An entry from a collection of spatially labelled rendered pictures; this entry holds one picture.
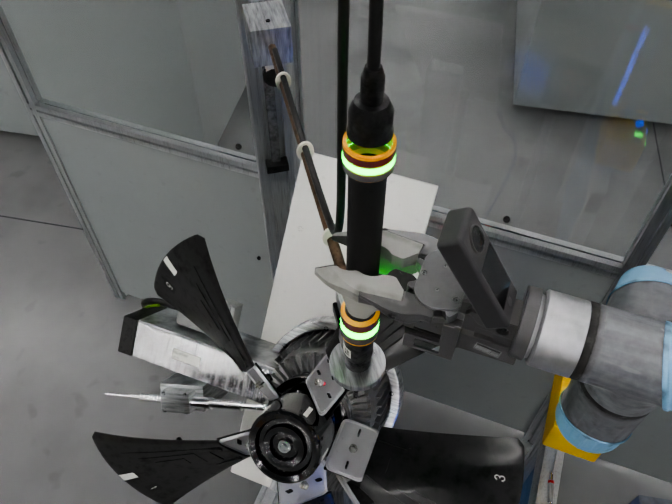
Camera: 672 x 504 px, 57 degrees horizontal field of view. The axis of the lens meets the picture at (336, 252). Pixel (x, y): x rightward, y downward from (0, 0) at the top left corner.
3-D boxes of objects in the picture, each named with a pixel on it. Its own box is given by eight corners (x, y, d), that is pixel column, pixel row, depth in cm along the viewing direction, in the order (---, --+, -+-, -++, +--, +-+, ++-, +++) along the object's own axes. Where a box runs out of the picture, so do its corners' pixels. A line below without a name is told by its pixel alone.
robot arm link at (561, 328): (585, 351, 53) (596, 279, 58) (531, 334, 54) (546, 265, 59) (560, 391, 59) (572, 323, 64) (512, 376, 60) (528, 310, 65)
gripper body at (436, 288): (394, 344, 64) (512, 383, 61) (401, 296, 57) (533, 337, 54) (416, 288, 68) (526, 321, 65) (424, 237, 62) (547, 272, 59)
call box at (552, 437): (552, 378, 130) (566, 352, 122) (601, 394, 128) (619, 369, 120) (539, 447, 121) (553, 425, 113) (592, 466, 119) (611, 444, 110)
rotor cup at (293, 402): (261, 438, 110) (229, 474, 97) (279, 363, 106) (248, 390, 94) (338, 468, 106) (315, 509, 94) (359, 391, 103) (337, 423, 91)
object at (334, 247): (268, 51, 106) (267, 44, 105) (276, 50, 107) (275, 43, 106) (345, 305, 73) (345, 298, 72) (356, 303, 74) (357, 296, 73)
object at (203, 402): (279, 412, 111) (110, 397, 121) (278, 400, 111) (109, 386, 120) (274, 417, 109) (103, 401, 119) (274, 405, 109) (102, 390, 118)
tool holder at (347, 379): (319, 335, 81) (318, 290, 73) (372, 324, 82) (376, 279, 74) (336, 397, 75) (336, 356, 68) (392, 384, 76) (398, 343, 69)
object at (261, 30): (245, 39, 115) (240, -4, 109) (282, 34, 116) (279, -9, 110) (254, 71, 109) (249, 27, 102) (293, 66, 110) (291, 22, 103)
